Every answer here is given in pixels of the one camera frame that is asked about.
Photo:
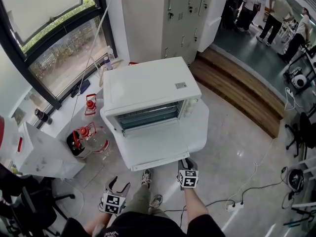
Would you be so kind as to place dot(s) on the person's right grey sneaker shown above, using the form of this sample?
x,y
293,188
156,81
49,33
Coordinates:
x,y
156,201

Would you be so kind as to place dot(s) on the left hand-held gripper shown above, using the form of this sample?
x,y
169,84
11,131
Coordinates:
x,y
114,204

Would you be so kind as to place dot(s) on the black window frame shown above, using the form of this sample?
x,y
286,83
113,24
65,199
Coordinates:
x,y
14,55

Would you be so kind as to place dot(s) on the person's left forearm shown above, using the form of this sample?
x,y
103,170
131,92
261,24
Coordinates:
x,y
98,223

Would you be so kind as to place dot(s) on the grey metal locker cabinet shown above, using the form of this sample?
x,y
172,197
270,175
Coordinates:
x,y
184,21

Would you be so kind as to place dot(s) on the small red object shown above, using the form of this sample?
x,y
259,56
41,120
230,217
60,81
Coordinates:
x,y
133,63

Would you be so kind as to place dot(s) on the purple label bottle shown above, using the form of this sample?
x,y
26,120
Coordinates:
x,y
108,63

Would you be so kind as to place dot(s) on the white toaster oven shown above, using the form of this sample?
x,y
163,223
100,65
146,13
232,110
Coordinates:
x,y
148,83

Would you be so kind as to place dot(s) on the person's grey sneaker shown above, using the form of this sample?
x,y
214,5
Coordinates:
x,y
156,201
146,176

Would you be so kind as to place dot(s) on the black round device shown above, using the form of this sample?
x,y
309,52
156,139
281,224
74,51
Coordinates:
x,y
295,180

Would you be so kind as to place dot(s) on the person's black shirt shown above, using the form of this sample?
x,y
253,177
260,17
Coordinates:
x,y
148,227

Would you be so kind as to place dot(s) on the black office chair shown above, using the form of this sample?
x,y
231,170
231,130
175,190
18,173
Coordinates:
x,y
302,132
32,204

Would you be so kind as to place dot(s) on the black pouch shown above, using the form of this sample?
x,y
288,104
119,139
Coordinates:
x,y
81,88

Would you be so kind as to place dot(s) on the white waste bin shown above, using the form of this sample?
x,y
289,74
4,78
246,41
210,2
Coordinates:
x,y
77,147

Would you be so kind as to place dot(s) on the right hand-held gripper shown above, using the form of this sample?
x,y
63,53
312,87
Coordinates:
x,y
188,179

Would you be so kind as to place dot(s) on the black tumbler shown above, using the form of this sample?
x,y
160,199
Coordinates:
x,y
42,116

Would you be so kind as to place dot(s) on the white rounded stand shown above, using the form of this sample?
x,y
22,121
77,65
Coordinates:
x,y
197,130

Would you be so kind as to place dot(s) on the large clear red-capped jug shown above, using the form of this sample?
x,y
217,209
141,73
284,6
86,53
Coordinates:
x,y
97,141

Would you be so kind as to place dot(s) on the wooden steps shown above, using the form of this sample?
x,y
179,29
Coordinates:
x,y
237,83

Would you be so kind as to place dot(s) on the white round device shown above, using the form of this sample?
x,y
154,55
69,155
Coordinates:
x,y
300,80

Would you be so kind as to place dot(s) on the white toaster oven door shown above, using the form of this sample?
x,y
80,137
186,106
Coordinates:
x,y
153,147

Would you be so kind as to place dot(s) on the person's left grey sneaker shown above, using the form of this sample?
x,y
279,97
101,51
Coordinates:
x,y
146,176

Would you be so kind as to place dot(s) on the clear water bottle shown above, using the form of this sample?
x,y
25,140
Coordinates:
x,y
110,53

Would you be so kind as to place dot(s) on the person's right forearm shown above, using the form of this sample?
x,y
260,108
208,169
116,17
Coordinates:
x,y
195,204

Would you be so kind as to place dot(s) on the white red container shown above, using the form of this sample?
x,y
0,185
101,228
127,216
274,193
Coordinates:
x,y
8,137

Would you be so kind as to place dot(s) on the white foam block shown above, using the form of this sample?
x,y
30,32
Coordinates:
x,y
212,21

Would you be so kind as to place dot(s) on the small red lantern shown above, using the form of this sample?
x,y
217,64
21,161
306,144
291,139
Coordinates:
x,y
90,105

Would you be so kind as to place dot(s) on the person's khaki trousers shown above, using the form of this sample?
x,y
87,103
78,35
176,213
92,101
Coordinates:
x,y
140,201

